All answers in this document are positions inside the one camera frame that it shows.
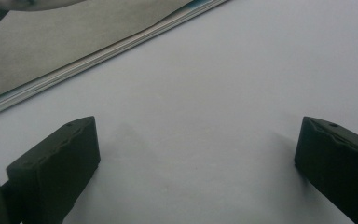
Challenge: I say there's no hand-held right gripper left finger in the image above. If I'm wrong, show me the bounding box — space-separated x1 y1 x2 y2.
0 116 102 224

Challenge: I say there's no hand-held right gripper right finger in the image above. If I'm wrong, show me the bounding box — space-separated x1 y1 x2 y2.
294 116 358 224

